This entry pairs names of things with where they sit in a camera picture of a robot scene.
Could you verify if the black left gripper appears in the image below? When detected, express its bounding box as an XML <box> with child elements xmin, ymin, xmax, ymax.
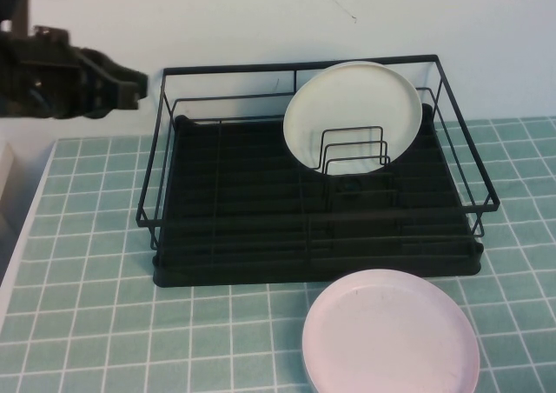
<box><xmin>0</xmin><ymin>25</ymin><xmax>149</xmax><ymax>121</ymax></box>

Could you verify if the white round plate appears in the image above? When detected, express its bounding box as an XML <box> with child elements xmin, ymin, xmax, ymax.
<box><xmin>282</xmin><ymin>61</ymin><xmax>424</xmax><ymax>176</ymax></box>

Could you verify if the pink round plate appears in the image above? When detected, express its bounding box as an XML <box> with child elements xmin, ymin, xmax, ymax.
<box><xmin>301</xmin><ymin>268</ymin><xmax>481</xmax><ymax>393</ymax></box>

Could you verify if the black plastic drip tray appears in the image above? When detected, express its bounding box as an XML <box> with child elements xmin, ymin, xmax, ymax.
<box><xmin>152</xmin><ymin>103</ymin><xmax>484</xmax><ymax>289</ymax></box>

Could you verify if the black wire dish rack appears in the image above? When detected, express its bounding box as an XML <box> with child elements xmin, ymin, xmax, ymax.
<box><xmin>136</xmin><ymin>54</ymin><xmax>499</xmax><ymax>255</ymax></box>

